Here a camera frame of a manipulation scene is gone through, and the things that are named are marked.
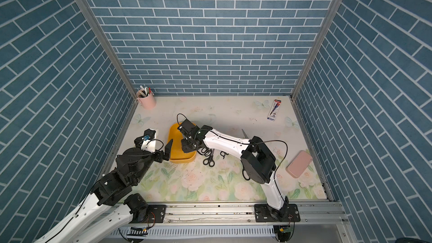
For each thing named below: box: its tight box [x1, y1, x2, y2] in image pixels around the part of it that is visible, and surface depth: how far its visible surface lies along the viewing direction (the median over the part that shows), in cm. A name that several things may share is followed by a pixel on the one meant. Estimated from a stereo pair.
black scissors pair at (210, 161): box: [203, 148, 216, 168], surface depth 91 cm
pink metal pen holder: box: [136, 90, 157, 110], surface depth 113 cm
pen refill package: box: [266, 99, 282, 122], surface depth 114 cm
